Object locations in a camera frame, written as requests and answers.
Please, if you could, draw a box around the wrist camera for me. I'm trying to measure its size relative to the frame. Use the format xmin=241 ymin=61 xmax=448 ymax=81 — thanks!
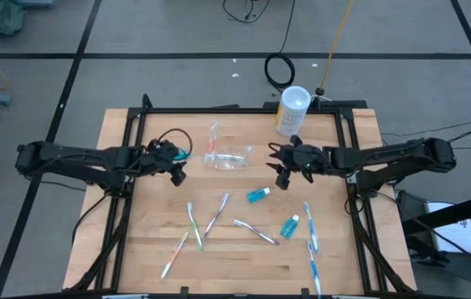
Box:
xmin=169 ymin=162 xmax=188 ymax=187
xmin=275 ymin=168 xmax=291 ymax=191

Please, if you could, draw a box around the orange toothbrush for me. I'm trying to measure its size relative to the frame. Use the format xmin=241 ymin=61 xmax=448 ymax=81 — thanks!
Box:
xmin=159 ymin=231 xmax=189 ymax=280
xmin=206 ymin=119 xmax=222 ymax=159
xmin=205 ymin=119 xmax=221 ymax=161

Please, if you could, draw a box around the blue toothbrush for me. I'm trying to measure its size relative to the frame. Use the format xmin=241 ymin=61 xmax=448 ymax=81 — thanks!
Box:
xmin=302 ymin=200 xmax=321 ymax=255
xmin=306 ymin=240 xmax=323 ymax=298

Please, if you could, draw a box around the black coiled floor cable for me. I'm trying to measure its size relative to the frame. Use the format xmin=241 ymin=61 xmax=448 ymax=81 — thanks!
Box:
xmin=262 ymin=0 xmax=297 ymax=93

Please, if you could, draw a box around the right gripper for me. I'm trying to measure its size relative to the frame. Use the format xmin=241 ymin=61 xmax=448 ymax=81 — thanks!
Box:
xmin=265 ymin=135 xmax=327 ymax=184

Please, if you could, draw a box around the black diagonal beam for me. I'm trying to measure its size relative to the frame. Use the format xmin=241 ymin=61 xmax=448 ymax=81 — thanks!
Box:
xmin=400 ymin=189 xmax=471 ymax=238

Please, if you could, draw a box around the black aluminium table frame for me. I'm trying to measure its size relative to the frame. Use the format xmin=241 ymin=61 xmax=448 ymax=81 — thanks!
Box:
xmin=64 ymin=93 xmax=417 ymax=299

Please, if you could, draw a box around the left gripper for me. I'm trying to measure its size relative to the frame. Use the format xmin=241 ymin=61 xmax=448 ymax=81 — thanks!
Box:
xmin=146 ymin=139 xmax=187 ymax=172

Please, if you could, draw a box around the green toothbrush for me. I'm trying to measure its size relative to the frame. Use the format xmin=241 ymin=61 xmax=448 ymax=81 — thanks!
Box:
xmin=208 ymin=152 xmax=248 ymax=164
xmin=186 ymin=201 xmax=205 ymax=253

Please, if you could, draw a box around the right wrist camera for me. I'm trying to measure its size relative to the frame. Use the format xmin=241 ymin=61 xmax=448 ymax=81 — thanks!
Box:
xmin=275 ymin=168 xmax=291 ymax=191

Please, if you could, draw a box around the black equipment case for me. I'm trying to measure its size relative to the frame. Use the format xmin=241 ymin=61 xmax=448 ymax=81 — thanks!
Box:
xmin=395 ymin=189 xmax=452 ymax=269

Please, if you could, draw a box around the white wipes canister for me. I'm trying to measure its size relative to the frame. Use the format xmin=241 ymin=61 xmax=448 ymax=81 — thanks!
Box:
xmin=275 ymin=85 xmax=312 ymax=138

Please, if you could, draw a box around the clear acrylic organizer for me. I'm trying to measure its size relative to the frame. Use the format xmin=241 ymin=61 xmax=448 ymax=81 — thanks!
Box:
xmin=202 ymin=144 xmax=255 ymax=172

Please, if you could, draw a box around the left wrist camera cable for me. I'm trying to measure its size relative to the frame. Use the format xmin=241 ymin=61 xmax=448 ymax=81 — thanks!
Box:
xmin=156 ymin=127 xmax=194 ymax=161

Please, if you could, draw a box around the silver aluminium bracket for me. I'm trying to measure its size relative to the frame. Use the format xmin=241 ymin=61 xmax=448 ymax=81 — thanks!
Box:
xmin=101 ymin=293 xmax=150 ymax=299

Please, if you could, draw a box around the white paper sheet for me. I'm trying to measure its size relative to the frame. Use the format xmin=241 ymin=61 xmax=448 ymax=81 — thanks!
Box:
xmin=424 ymin=201 xmax=471 ymax=255

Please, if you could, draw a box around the black arm base cable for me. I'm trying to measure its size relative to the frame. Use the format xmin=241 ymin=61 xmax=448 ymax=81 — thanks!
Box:
xmin=71 ymin=193 xmax=111 ymax=248

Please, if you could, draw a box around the teal toothbrush package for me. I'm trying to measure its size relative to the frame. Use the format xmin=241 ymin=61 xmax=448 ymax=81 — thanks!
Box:
xmin=280 ymin=213 xmax=302 ymax=240

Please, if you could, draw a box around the green bag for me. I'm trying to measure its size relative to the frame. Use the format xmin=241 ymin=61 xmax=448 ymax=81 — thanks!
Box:
xmin=0 ymin=0 xmax=27 ymax=37

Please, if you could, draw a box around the yellow hanging cable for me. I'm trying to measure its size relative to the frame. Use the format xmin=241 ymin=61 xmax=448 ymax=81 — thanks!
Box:
xmin=321 ymin=0 xmax=355 ymax=91

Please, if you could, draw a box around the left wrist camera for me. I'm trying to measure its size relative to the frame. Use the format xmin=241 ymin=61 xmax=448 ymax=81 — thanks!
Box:
xmin=169 ymin=162 xmax=188 ymax=187

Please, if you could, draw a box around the teal travel tube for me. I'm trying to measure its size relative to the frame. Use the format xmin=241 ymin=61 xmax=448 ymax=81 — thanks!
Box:
xmin=246 ymin=186 xmax=272 ymax=205

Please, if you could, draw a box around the purple white toothbrush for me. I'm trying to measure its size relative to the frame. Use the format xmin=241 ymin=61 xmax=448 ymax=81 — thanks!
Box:
xmin=233 ymin=218 xmax=281 ymax=247

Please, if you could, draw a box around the slim purple toothbrush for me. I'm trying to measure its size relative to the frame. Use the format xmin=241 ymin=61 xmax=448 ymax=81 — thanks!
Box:
xmin=203 ymin=191 xmax=230 ymax=239

